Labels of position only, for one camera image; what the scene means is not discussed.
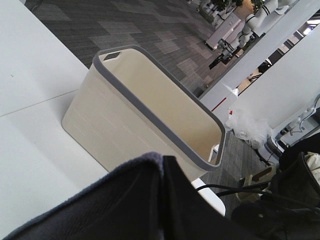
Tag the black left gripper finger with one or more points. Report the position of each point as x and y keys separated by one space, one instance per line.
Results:
x=187 y=215

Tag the dark grey towel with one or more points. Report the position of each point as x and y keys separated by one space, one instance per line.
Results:
x=122 y=205

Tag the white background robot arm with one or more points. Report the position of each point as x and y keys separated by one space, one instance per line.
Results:
x=252 y=23

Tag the white plastic bag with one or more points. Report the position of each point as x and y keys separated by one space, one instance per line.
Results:
x=254 y=132

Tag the beige bin with grey rim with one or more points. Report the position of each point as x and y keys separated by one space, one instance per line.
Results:
x=129 y=104

